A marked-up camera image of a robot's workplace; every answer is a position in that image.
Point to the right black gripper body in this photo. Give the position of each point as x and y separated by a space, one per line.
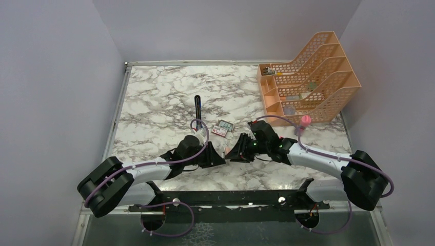
262 148

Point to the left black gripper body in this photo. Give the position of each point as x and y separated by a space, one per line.
197 160

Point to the blue stapler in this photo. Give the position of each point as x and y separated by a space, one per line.
197 103

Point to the red white staple box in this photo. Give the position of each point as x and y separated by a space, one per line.
219 131

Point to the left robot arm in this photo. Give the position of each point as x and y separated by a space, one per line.
114 184

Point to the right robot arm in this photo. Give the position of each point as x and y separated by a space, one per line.
357 177

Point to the round clear tape dispenser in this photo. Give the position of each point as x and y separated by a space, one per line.
289 110

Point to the pink capped pen tube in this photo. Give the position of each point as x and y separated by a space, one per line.
305 121

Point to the orange desk organizer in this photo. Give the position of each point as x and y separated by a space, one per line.
319 82

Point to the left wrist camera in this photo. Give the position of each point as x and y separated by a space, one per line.
201 135

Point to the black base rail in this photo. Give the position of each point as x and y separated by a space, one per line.
228 206

